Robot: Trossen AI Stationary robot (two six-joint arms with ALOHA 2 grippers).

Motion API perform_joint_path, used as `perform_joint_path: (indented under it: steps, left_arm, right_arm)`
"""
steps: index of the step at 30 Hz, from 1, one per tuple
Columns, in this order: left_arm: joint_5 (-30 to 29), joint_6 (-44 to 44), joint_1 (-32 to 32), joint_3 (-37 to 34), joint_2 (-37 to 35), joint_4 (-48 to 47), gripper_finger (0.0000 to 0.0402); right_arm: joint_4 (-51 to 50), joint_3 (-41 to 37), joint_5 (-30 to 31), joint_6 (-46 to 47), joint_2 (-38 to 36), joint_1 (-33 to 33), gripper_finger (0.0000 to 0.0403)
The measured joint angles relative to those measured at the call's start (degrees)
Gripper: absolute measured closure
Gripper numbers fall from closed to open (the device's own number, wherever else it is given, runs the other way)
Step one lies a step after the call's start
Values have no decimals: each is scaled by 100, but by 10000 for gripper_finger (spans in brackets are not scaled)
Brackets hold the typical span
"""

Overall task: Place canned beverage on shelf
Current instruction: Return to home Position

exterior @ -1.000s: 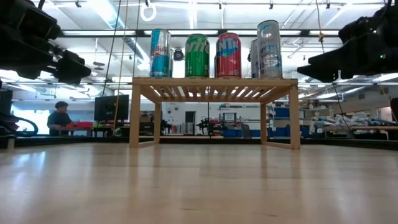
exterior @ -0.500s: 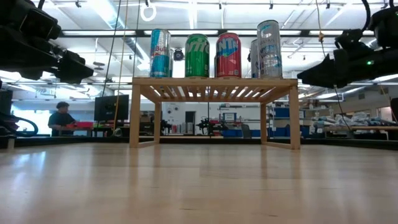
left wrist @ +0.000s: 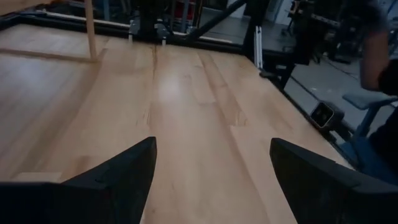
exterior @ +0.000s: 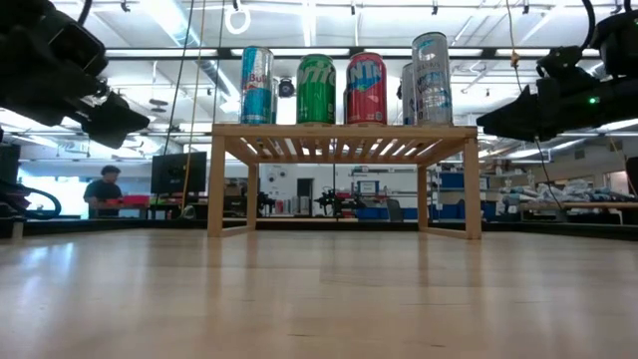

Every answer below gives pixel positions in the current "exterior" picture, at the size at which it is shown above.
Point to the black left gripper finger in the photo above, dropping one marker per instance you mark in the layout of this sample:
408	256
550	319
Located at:
117	122

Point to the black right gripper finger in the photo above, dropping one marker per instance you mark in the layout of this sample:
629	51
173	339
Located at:
518	117

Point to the white Celsius drink can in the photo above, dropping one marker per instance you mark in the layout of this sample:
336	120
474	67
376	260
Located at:
408	100
432	85

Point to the blue silver Red Bull can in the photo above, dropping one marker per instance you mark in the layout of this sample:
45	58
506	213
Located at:
256	95

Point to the red Fanta soda can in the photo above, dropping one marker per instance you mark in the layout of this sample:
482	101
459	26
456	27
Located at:
367	95

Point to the green Sprite soda can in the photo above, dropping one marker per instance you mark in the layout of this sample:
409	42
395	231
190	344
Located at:
316	95

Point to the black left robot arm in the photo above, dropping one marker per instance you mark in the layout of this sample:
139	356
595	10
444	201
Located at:
6	50

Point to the black background robot arm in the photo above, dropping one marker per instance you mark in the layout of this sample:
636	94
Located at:
333	199

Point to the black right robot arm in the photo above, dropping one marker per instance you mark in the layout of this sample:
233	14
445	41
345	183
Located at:
623	45

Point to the wooden slatted shelf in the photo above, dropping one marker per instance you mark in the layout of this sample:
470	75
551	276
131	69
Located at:
344	131

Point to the person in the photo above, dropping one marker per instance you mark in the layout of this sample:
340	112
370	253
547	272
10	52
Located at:
102	192

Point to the black computer monitor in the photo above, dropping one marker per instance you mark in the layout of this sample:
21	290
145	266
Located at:
172	174

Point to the ceiling light bar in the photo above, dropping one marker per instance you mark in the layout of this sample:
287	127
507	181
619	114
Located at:
473	52

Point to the red box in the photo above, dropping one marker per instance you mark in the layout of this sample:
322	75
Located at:
134	200

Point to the blue storage bin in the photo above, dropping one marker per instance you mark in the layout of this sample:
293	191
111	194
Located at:
371	214
446	212
458	180

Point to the cluttered workbench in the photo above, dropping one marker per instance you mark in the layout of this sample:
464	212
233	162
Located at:
573	204

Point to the round black ceiling fixture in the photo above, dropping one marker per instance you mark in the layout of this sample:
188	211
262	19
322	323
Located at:
286	88

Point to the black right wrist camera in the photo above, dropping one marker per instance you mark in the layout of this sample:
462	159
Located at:
560	65

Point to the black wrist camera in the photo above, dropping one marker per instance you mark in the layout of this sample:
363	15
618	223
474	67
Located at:
560	65
80	50

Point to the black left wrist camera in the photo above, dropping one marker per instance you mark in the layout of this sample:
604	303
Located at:
80	50

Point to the black aluminium table frame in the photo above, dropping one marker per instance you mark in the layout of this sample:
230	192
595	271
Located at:
548	229

